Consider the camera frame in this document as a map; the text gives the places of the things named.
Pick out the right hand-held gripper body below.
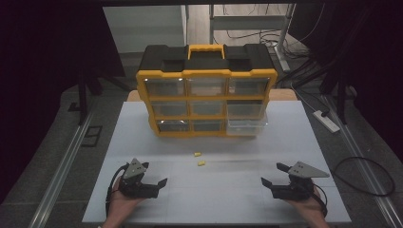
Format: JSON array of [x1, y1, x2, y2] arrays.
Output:
[[271, 161, 331, 201]]

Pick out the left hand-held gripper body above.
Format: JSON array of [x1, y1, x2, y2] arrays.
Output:
[[119, 158, 160, 200]]

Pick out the clear plastic drawer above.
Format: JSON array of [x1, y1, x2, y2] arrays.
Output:
[[225, 113, 269, 137]]

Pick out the person's right hand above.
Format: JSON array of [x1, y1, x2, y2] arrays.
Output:
[[286, 185, 326, 219]]

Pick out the person's left hand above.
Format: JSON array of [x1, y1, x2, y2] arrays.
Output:
[[109, 177, 145, 219]]

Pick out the set of closed organizer drawers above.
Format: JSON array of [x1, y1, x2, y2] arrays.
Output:
[[144, 77, 271, 133]]

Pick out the white power strip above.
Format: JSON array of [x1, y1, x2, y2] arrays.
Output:
[[312, 109, 341, 134]]

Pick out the yellow and black organizer box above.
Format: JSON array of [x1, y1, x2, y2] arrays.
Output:
[[136, 43, 278, 138]]

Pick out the black metal stand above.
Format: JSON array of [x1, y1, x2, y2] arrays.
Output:
[[67, 70, 104, 126], [318, 70, 359, 125]]

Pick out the white cabinet panel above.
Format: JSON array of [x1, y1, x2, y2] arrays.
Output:
[[102, 5, 188, 54]]

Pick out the dark curtain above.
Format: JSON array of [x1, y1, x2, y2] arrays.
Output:
[[289, 0, 403, 155], [0, 0, 126, 205]]

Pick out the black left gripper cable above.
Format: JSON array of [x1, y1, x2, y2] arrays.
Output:
[[105, 163, 129, 218]]

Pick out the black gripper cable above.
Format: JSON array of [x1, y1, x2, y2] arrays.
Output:
[[105, 163, 129, 218], [312, 183, 329, 219]]

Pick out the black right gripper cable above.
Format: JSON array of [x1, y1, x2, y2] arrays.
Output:
[[312, 183, 329, 219]]

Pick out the white power strip cable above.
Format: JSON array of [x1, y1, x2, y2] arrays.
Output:
[[288, 80, 317, 112]]

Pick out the metal floor rail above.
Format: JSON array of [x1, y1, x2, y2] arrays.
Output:
[[28, 108, 97, 228], [322, 94, 403, 228]]

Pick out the black looped floor cable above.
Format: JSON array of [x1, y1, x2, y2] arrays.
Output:
[[331, 156, 396, 198]]

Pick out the tangle of floor cables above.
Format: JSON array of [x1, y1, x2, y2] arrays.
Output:
[[218, 3, 326, 61]]

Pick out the grey metal desk frame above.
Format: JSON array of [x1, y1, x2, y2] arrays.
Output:
[[208, 3, 297, 73]]

